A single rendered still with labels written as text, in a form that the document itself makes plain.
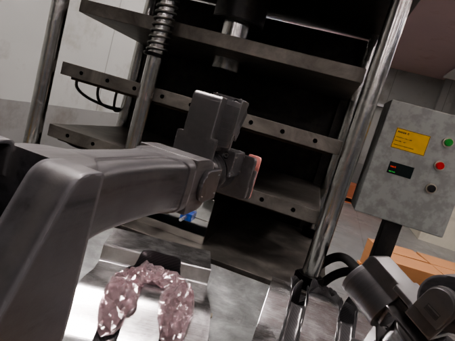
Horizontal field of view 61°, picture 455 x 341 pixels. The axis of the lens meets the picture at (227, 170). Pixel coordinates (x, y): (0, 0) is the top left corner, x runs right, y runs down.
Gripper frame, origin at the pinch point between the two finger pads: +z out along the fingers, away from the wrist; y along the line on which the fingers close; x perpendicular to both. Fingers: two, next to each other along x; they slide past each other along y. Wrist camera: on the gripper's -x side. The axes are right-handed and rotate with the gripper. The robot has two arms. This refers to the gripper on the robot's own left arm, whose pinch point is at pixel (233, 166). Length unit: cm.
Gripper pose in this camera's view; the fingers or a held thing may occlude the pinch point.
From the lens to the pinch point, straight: 66.7
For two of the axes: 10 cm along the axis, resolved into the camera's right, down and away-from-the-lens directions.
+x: -2.8, 9.5, 1.3
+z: 2.7, -0.5, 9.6
